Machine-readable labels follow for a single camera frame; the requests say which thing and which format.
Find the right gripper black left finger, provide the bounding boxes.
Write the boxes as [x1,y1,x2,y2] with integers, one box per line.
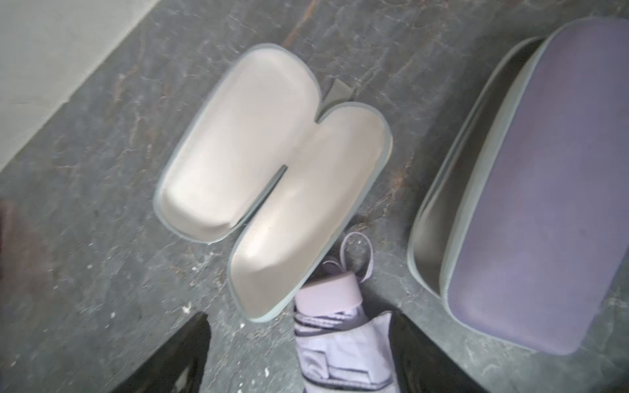
[113,312,211,393]

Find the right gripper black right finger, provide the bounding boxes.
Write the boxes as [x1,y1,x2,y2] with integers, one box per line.
[388,311,485,393]

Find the white zippered umbrella sleeve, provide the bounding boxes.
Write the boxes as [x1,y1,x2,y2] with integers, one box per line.
[153,44,393,323]

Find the purple folded umbrella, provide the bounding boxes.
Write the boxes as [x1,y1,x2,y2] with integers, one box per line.
[294,233,401,392]

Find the purple zippered umbrella sleeve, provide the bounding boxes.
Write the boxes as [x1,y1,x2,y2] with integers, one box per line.
[407,17,628,355]

